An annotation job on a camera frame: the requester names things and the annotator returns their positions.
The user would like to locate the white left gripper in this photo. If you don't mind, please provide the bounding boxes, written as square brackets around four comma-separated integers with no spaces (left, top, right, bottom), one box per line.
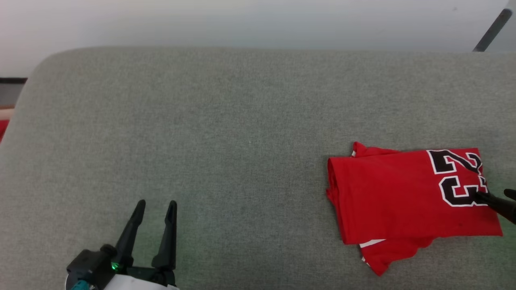
[102,199,181,290]

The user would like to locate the red white jersey garment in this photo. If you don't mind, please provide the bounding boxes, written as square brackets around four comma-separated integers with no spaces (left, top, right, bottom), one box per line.
[326,141,504,277]

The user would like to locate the grey fabric sofa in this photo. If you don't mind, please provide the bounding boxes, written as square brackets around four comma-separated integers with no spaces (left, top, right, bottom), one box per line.
[0,46,516,290]

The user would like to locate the dark metal bar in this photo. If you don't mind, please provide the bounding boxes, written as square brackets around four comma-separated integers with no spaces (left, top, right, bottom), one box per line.
[472,8,514,53]

